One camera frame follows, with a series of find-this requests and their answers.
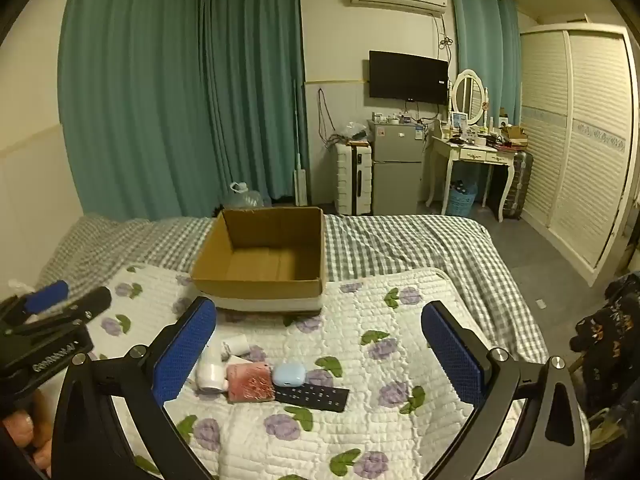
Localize grey small fridge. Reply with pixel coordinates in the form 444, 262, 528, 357
367, 119, 425, 215

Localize white flat mop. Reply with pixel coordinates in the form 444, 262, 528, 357
292, 80, 311, 207

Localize wide teal curtain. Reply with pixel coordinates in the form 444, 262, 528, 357
57, 0, 213, 222

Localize clear water jug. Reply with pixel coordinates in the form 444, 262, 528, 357
221, 181, 265, 210

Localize light blue earbuds case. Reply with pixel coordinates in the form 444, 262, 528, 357
271, 363, 307, 388

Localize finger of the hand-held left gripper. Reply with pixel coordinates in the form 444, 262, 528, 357
30, 286, 113, 328
0, 280, 70, 333

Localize narrow teal curtain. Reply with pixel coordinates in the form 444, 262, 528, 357
449, 0, 522, 128

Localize blue plastic basket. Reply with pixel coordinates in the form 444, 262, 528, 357
448, 180, 480, 218

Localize brown cardboard box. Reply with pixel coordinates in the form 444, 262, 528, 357
190, 206, 327, 317

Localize dark floral clothing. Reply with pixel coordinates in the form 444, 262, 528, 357
570, 271, 640, 480

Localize white charger plug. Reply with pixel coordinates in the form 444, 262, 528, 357
222, 336, 250, 360

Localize black wall television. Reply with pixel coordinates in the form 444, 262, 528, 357
369, 50, 450, 106

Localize white ribbed suitcase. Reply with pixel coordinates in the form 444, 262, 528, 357
334, 141, 374, 216

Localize white oval mirror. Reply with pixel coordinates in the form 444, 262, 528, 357
449, 69, 490, 126

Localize person's left hand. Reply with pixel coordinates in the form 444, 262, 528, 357
0, 392, 54, 478

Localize white slatted wardrobe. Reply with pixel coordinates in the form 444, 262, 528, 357
518, 22, 640, 287

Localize air conditioner cable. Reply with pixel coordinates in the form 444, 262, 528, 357
433, 12, 454, 62

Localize dark ribbed suitcase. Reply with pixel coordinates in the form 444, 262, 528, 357
501, 150, 534, 220

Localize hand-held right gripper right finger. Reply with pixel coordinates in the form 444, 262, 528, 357
421, 301, 589, 480

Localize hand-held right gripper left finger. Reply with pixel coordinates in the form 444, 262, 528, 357
50, 296, 218, 480

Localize hanging wall cables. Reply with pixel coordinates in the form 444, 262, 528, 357
317, 87, 342, 149

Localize white bottle with red cap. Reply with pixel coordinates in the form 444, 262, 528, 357
196, 355, 230, 394

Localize white floral quilt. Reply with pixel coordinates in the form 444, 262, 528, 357
82, 264, 592, 480

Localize pink rectangular box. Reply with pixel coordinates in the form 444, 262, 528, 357
226, 361, 275, 405

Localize white dressing table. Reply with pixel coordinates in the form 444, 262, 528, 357
426, 120, 517, 224

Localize black remote control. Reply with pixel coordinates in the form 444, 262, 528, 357
273, 383, 350, 414

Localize clear plastic bag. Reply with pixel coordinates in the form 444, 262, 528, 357
335, 120, 370, 145

